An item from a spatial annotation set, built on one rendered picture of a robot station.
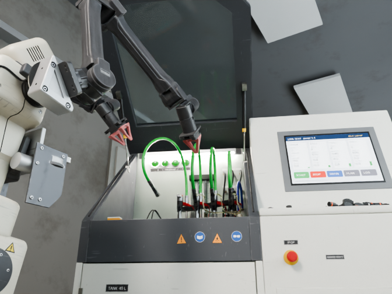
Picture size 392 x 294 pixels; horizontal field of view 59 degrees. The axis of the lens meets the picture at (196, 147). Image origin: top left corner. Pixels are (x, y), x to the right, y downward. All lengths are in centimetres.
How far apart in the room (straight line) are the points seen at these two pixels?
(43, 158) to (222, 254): 71
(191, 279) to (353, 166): 91
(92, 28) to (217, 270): 92
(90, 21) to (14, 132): 42
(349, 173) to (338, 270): 54
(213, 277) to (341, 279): 44
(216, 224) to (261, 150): 56
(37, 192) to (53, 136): 229
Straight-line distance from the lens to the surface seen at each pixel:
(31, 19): 354
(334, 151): 179
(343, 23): 431
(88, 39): 114
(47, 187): 99
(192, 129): 134
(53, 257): 312
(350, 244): 138
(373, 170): 178
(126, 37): 132
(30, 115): 100
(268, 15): 385
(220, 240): 134
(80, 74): 99
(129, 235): 140
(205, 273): 133
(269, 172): 169
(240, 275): 132
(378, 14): 434
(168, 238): 136
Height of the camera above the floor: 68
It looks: 23 degrees up
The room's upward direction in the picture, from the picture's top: straight up
